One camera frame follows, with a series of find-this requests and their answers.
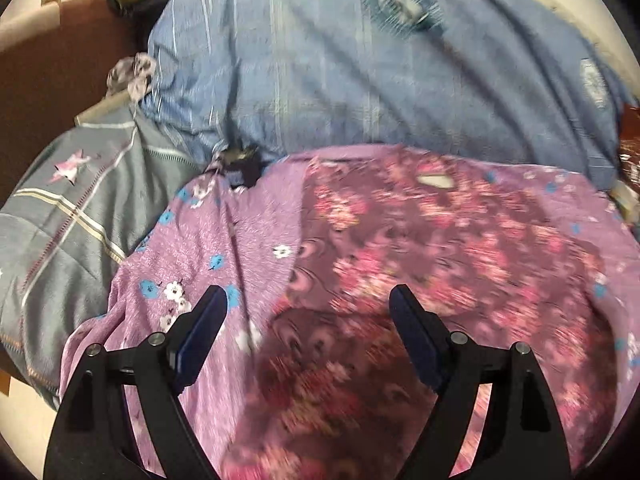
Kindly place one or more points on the blue striped pillow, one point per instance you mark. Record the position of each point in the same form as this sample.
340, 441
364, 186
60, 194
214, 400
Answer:
310, 60

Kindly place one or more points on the light purple floral blanket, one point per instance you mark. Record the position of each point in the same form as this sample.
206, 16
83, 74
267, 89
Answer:
240, 240

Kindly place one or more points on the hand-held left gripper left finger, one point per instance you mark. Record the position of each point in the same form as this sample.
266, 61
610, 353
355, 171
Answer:
200, 332

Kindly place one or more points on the small black object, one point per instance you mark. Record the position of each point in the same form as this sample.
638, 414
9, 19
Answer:
241, 164

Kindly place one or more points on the brown headboard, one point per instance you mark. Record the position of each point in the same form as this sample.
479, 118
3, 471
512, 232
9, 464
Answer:
55, 70

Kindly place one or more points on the grey floral cloth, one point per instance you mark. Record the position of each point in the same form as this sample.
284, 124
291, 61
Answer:
134, 75

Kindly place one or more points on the maroon floral garment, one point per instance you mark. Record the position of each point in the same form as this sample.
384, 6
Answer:
430, 260

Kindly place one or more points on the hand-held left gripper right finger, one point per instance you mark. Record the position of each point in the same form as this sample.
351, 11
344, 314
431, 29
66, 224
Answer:
415, 332

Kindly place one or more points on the grey striped bedsheet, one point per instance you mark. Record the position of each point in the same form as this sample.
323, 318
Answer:
75, 220

